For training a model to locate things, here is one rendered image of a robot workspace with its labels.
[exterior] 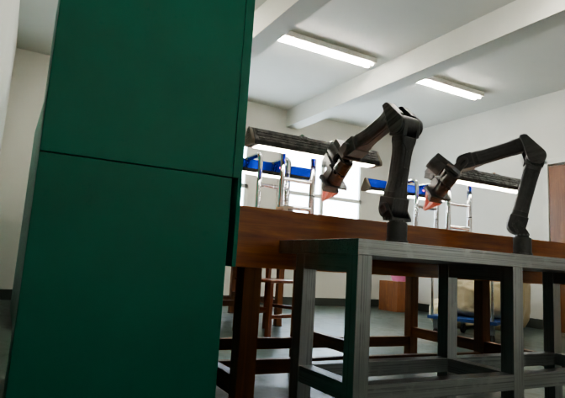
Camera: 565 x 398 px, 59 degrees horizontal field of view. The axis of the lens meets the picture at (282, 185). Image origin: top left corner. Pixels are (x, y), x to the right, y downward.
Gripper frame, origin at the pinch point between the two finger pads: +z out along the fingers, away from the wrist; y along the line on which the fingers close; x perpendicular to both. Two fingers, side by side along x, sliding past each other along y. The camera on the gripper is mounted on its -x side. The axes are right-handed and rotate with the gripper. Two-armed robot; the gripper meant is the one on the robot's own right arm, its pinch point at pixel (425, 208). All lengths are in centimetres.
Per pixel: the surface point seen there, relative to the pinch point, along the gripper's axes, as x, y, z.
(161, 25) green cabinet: -18, 117, -38
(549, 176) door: -240, -436, 119
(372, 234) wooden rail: 19.9, 36.8, -1.5
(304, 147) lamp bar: -25, 50, -1
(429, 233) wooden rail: 18.0, 10.9, -3.3
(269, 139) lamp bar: -26, 65, -1
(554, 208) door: -204, -436, 141
